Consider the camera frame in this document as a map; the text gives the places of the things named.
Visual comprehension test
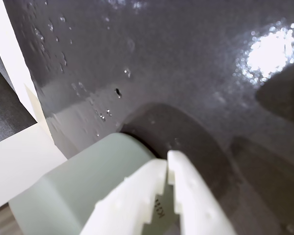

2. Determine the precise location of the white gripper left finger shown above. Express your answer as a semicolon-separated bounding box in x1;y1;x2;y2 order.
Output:
79;159;168;235

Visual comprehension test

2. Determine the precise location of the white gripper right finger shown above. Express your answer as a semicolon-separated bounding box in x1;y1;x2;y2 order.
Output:
167;150;236;235

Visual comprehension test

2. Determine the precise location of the beige board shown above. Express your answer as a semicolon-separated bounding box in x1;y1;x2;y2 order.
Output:
23;83;55;145

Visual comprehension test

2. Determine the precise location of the glossy black mat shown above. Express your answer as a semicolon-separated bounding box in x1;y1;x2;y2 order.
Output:
2;0;294;235

